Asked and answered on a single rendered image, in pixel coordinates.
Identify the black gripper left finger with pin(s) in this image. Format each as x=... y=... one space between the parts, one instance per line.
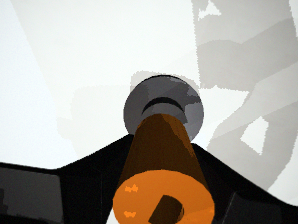
x=78 y=193

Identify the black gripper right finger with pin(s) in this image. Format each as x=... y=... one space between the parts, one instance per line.
x=239 y=201

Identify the orange knob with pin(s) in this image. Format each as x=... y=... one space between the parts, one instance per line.
x=162 y=182

